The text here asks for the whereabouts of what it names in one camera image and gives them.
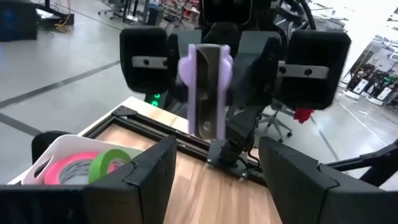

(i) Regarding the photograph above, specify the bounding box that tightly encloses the black cabinet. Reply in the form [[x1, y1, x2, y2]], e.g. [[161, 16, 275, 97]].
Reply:
[[0, 0, 40, 43]]

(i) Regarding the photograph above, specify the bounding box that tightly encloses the red cloth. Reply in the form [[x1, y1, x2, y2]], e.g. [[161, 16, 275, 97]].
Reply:
[[294, 108, 315, 124]]

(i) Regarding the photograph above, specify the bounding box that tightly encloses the green masking tape roll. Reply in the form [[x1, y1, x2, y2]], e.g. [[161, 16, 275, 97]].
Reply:
[[88, 148, 133, 184]]

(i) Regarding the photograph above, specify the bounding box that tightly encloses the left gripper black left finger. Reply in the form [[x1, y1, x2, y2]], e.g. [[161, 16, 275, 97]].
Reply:
[[0, 135, 178, 224]]

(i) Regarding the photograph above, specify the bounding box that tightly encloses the grey office chair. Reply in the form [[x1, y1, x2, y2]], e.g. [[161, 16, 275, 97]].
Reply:
[[259, 102, 293, 144]]

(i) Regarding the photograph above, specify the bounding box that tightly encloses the black table clamp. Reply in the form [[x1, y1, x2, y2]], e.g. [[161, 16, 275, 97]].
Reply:
[[30, 130, 72, 164]]

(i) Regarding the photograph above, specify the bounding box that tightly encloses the black waste bin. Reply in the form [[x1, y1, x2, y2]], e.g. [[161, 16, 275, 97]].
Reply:
[[146, 4, 165, 26]]

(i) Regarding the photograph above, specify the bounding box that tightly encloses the shelf with red boxes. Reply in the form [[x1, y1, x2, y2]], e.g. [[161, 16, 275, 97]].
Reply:
[[163, 0, 201, 22]]

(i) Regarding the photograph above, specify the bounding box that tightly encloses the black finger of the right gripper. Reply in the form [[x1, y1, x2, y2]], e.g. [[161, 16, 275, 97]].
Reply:
[[231, 30, 283, 108], [167, 32, 189, 104]]

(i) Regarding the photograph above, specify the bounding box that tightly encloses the pink tape roll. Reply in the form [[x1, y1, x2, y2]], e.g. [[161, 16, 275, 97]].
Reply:
[[44, 151, 118, 185]]

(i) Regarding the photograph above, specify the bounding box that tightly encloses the printed photo banner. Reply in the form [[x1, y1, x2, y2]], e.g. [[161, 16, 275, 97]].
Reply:
[[338, 34, 398, 108]]

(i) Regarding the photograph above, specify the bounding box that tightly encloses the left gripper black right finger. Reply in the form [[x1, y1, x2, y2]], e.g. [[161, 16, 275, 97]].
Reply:
[[258, 136, 398, 224]]

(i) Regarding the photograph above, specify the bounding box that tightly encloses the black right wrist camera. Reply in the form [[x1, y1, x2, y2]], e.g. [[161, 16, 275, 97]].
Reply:
[[200, 0, 253, 26]]

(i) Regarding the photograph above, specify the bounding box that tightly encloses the white plastic bin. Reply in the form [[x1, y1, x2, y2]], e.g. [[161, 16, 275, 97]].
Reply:
[[21, 134, 147, 186]]

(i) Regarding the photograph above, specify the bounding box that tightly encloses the yellow coiled floor cable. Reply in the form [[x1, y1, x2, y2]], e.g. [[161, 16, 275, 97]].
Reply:
[[54, 21, 74, 34]]

